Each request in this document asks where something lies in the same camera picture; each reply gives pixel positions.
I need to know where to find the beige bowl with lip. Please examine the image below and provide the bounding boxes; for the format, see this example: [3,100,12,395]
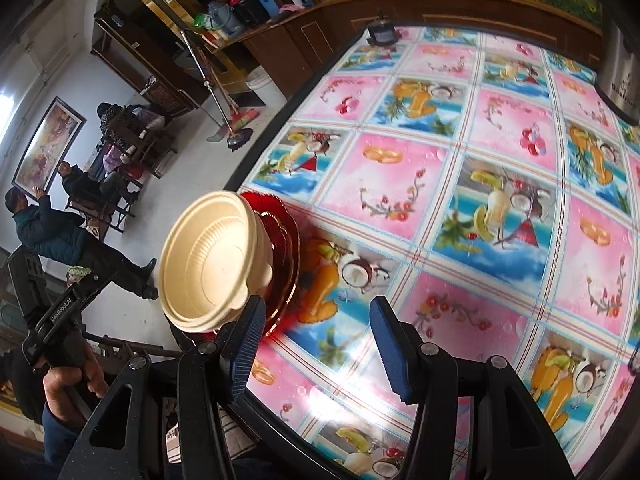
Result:
[157,191,273,333]

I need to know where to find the person left hand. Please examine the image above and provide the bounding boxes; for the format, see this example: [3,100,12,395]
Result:
[41,341,110,428]

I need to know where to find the standing person dark jacket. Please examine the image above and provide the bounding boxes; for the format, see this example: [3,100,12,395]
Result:
[4,188,158,300]

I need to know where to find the seated person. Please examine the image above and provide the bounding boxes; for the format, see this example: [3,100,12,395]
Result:
[58,160,139,204]

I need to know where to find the colourful patterned tablecloth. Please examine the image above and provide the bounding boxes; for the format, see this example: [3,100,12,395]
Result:
[236,26,639,479]

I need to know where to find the white plastic bucket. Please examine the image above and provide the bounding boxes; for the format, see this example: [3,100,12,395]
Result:
[245,65,271,106]

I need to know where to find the small black device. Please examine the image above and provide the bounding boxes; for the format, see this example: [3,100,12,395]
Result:
[367,18,399,47]

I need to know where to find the stainless steel thermos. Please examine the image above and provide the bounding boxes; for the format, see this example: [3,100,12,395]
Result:
[594,14,639,127]

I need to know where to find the black tracker camera box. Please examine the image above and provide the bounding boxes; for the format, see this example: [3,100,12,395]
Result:
[8,245,51,328]

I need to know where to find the framed wall picture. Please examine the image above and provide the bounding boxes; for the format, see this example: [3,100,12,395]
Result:
[12,96,86,197]

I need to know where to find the purple frame eyeglasses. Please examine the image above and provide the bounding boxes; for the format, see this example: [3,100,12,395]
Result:
[627,341,640,376]

